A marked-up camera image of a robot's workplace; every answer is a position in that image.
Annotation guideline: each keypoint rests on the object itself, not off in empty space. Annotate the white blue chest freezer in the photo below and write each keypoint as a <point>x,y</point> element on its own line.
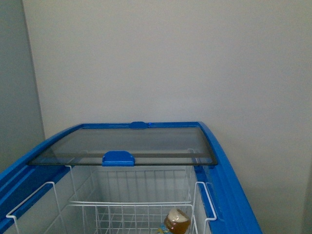
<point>231,207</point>

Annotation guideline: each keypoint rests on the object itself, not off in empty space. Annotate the white wire freezer basket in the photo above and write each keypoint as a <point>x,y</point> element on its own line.
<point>91,199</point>

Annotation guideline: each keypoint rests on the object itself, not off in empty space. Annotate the grey cabinet at left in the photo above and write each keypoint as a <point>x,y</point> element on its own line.
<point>21,127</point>

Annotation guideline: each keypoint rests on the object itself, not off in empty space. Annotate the sliding glass lid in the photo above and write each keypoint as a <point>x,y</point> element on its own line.
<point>129,147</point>

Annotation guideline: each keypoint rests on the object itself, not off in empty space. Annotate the red cap tea bottle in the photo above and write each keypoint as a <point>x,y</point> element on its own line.
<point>176,222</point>

